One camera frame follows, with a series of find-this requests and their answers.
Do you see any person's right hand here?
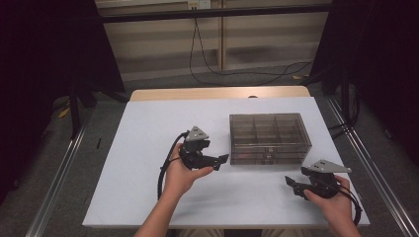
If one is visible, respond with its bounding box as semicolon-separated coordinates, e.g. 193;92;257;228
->
303;176;355;225

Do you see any black curtain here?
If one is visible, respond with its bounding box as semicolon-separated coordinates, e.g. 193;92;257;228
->
0;0;126;201
308;0;419;167

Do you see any metal floor rail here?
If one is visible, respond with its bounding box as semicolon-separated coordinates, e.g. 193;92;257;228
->
325;95;419;237
25;122;92;237

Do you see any white wall power outlet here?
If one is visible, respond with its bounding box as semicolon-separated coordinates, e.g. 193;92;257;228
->
187;0;211;10

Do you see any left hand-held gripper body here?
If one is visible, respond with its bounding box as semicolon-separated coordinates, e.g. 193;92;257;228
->
180;125;213;172

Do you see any right hand-held gripper black cable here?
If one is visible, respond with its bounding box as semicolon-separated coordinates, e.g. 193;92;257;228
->
335;182;363;227

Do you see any black horizontal bar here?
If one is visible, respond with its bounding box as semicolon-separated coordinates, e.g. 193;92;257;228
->
98;4;332;24

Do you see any wooden vertical post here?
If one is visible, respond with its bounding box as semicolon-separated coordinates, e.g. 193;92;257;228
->
217;0;228;72

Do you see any black metal stand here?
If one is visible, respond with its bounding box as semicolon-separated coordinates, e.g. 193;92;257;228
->
67;78;85;140
324;63;362;139

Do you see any hand-held gripper black cable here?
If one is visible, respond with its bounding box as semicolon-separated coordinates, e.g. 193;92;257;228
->
157;131;191;201
335;182;363;227

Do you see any person's right leg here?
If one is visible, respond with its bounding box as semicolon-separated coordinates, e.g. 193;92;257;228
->
261;228;312;237

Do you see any person's left leg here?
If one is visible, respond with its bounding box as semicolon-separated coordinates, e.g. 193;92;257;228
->
179;228;227;237

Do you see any person's leg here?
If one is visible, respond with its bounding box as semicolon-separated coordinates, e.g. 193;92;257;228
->
179;228;227;237
261;228;312;237

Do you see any left hand-held gripper black cable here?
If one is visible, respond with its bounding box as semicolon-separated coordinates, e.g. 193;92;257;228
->
157;131;191;201

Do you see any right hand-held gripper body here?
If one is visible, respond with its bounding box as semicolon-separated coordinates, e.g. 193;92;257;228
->
300;159;353;199

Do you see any wooden table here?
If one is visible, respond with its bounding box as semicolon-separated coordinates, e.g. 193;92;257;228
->
128;85;311;103

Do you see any black floor cable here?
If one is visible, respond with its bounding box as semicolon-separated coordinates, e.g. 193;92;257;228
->
189;18;314;88
194;19;314;77

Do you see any smoky transparent organizer box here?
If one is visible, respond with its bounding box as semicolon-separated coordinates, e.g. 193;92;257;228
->
228;113;313;166

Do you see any person's left hand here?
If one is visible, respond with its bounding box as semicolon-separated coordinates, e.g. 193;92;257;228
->
163;143;215;200

